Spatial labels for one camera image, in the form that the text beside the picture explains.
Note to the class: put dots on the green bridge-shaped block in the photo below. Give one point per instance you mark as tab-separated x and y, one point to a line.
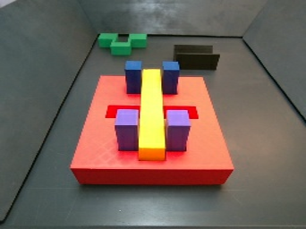
109	40

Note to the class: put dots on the red base board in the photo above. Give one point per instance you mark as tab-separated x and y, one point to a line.
101	164

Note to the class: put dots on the black fixture stand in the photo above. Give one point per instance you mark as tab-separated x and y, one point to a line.
196	57

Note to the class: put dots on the left purple block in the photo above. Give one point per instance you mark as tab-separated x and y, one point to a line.
126	128

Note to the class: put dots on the purple block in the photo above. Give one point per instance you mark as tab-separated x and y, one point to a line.
177	130
126	128

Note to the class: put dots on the right purple block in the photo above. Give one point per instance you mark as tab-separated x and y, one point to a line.
177	130

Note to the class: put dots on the yellow long bar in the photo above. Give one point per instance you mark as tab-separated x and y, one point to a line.
152	131

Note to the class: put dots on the right blue block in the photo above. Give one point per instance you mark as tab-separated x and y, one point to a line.
170	77

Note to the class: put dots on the blue block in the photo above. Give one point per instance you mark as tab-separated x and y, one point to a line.
170	77
133	70

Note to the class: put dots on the left blue block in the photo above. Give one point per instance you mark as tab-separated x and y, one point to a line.
133	70

